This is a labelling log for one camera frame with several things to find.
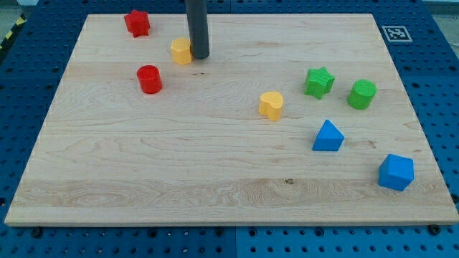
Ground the blue triangle block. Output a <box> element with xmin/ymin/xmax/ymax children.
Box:
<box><xmin>312</xmin><ymin>120</ymin><xmax>345</xmax><ymax>152</ymax></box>

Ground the light wooden board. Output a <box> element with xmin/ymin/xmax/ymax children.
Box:
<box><xmin>5</xmin><ymin>14</ymin><xmax>458</xmax><ymax>227</ymax></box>

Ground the white fiducial marker tag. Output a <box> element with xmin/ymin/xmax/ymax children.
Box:
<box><xmin>382</xmin><ymin>25</ymin><xmax>412</xmax><ymax>42</ymax></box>

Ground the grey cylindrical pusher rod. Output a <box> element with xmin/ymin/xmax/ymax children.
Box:
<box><xmin>185</xmin><ymin>0</ymin><xmax>210</xmax><ymax>59</ymax></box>

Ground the black bolt right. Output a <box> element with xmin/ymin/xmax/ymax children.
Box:
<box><xmin>427</xmin><ymin>224</ymin><xmax>442</xmax><ymax>236</ymax></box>

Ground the green star block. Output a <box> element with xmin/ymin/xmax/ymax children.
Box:
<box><xmin>305</xmin><ymin>67</ymin><xmax>335</xmax><ymax>100</ymax></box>

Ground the black bolt left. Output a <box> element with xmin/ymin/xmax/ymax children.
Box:
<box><xmin>30</xmin><ymin>226</ymin><xmax>43</xmax><ymax>239</ymax></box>

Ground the yellow hexagon block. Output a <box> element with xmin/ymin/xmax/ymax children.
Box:
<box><xmin>170</xmin><ymin>37</ymin><xmax>193</xmax><ymax>65</ymax></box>

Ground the green cylinder block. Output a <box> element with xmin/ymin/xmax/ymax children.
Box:
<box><xmin>347</xmin><ymin>79</ymin><xmax>377</xmax><ymax>110</ymax></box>

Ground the yellow heart block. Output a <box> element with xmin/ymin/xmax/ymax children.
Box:
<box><xmin>258</xmin><ymin>91</ymin><xmax>284</xmax><ymax>121</ymax></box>

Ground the yellow black hazard tape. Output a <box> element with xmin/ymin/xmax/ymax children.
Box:
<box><xmin>1</xmin><ymin>14</ymin><xmax>27</xmax><ymax>51</ymax></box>

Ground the blue cube block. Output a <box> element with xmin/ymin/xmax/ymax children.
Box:
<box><xmin>378</xmin><ymin>154</ymin><xmax>415</xmax><ymax>191</ymax></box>

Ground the black bolt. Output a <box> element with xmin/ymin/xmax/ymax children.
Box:
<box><xmin>30</xmin><ymin>226</ymin><xmax>43</xmax><ymax>239</ymax></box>
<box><xmin>427</xmin><ymin>224</ymin><xmax>442</xmax><ymax>236</ymax></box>

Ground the red star block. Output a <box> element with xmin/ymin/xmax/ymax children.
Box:
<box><xmin>124</xmin><ymin>9</ymin><xmax>151</xmax><ymax>38</ymax></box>

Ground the red cylinder block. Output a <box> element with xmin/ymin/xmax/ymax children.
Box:
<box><xmin>136</xmin><ymin>64</ymin><xmax>162</xmax><ymax>94</ymax></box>

